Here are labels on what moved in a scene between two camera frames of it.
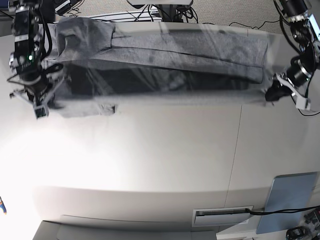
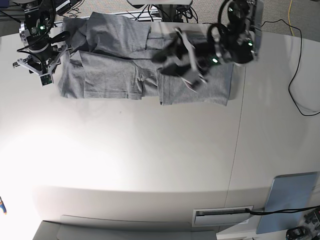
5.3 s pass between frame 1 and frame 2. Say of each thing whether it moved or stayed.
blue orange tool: stayed
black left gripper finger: moved
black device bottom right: stayed
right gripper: moved
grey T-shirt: moved
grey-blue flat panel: stayed
